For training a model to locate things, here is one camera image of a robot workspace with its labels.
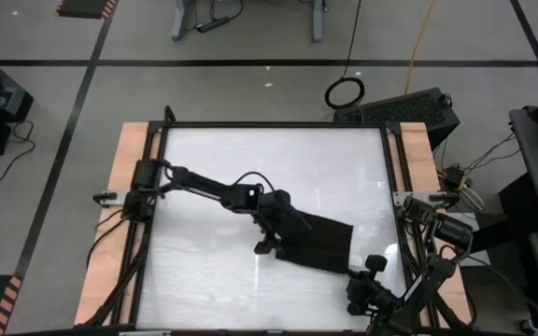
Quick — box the black power strip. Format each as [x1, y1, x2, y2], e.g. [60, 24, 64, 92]
[195, 16, 232, 34]

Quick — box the grey desk leg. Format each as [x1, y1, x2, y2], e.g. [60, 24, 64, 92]
[171, 0, 198, 42]
[310, 0, 329, 44]

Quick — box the black floor cable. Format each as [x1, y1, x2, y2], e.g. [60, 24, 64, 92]
[0, 119, 36, 184]

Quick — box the thin black cable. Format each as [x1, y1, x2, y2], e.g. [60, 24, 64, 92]
[463, 133, 521, 176]

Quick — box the black towel with white tag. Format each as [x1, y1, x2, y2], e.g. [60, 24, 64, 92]
[273, 204, 355, 275]

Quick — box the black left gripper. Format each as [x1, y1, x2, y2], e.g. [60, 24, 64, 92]
[253, 189, 298, 256]

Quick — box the black metal table frame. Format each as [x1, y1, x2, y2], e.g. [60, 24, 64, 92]
[81, 105, 478, 336]

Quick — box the yellow cable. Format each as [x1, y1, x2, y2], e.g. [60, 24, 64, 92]
[403, 0, 438, 97]

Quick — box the black power adapter box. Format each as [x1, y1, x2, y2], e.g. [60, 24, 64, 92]
[442, 165, 471, 188]

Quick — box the black coiled cable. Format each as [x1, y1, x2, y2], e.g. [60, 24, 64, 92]
[323, 0, 366, 111]

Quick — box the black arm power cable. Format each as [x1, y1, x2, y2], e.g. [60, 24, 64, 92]
[85, 207, 130, 270]

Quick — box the light wooden table board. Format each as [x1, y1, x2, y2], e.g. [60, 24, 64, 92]
[73, 121, 163, 327]
[387, 121, 474, 327]

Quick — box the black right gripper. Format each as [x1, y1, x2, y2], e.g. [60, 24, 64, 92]
[346, 254, 399, 323]

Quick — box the black computer tower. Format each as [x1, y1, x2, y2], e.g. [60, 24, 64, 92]
[333, 87, 461, 150]

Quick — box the black support beam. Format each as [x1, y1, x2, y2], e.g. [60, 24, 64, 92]
[472, 206, 538, 258]

